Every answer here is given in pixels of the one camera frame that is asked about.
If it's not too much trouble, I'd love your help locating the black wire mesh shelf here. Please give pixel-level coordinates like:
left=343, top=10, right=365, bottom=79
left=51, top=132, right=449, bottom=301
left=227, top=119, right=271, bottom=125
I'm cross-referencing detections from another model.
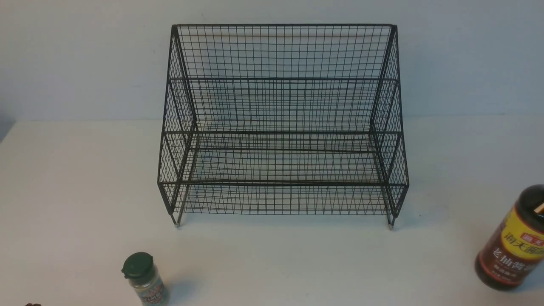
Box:
left=157, top=23, right=410, bottom=229

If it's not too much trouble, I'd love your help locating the green-capped seasoning bottle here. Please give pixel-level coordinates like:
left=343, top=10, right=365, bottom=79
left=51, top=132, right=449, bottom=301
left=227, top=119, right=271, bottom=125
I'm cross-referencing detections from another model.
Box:
left=121, top=252, right=170, bottom=306

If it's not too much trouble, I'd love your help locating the dark soy sauce bottle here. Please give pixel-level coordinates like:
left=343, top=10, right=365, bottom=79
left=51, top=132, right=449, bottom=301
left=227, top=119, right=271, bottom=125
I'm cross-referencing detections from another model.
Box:
left=475, top=184, right=544, bottom=291

